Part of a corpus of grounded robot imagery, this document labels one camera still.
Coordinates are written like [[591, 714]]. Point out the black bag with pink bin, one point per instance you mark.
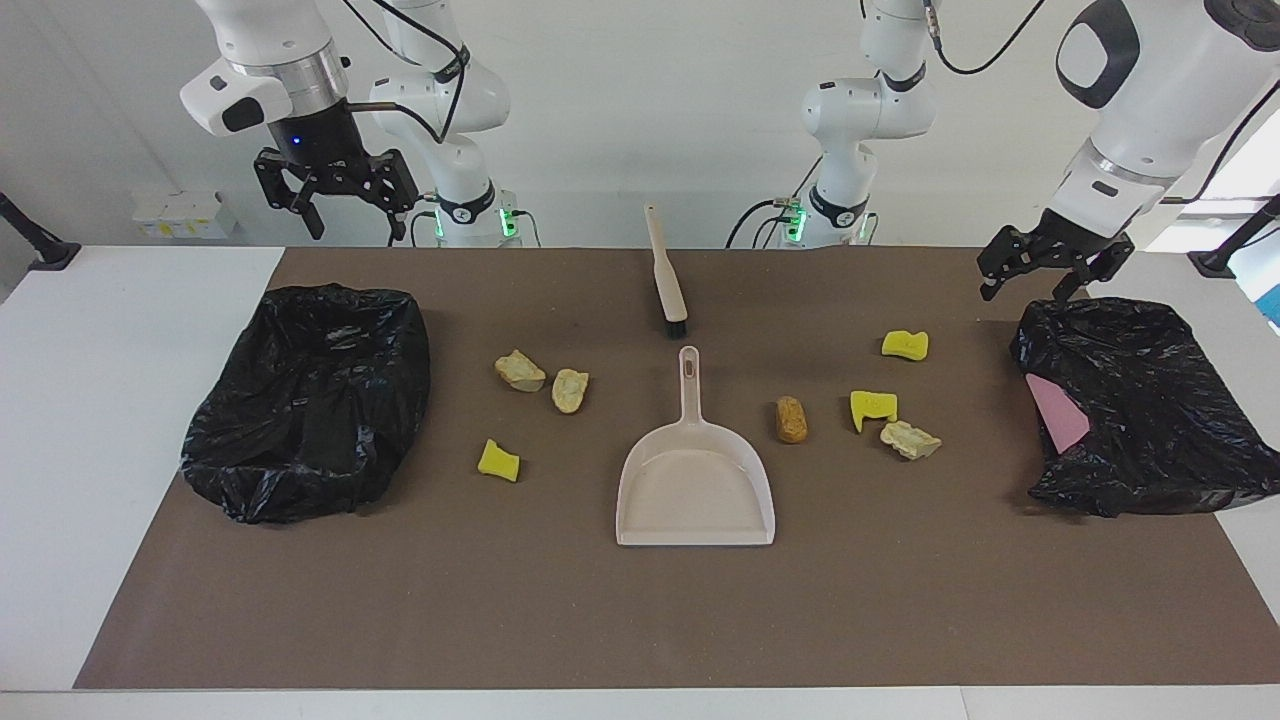
[[1150, 400]]

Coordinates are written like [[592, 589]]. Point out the brown table mat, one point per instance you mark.
[[600, 620]]

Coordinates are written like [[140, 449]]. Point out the chunky pale bread piece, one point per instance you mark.
[[520, 371]]

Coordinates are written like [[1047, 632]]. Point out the pink bin wall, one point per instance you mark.
[[1060, 415]]

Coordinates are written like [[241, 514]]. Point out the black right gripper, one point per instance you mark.
[[320, 140]]

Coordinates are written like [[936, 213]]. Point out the brown bread roll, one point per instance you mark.
[[791, 420]]

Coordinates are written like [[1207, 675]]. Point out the black clamp stand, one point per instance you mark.
[[1225, 255], [40, 245]]

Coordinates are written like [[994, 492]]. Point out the white wall socket box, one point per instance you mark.
[[185, 215]]

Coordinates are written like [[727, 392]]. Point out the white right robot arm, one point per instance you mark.
[[270, 40]]

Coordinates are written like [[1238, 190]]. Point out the beige plastic dustpan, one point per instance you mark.
[[695, 490]]

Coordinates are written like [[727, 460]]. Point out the left black trash bag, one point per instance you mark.
[[300, 400]]

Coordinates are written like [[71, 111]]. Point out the oval pale bread piece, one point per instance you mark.
[[569, 391]]

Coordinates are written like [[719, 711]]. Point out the beige hand brush black bristles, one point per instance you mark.
[[665, 270]]

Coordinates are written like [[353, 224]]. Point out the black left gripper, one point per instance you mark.
[[1085, 245]]

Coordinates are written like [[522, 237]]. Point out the yellow sponge piece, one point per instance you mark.
[[498, 461], [872, 406], [904, 345]]

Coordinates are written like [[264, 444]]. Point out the blue object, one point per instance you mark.
[[1272, 305]]

